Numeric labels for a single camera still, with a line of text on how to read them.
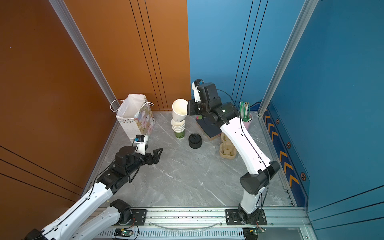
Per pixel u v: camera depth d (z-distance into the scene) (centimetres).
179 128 94
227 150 95
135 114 84
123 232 71
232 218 72
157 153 70
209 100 50
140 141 65
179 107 68
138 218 74
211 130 103
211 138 101
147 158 67
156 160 69
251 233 70
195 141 97
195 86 61
